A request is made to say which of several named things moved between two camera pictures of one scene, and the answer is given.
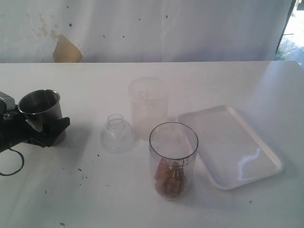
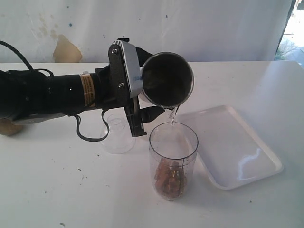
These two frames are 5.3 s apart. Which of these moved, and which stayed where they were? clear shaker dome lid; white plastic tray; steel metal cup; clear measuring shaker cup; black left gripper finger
Moved: steel metal cup; black left gripper finger
Stayed: white plastic tray; clear shaker dome lid; clear measuring shaker cup
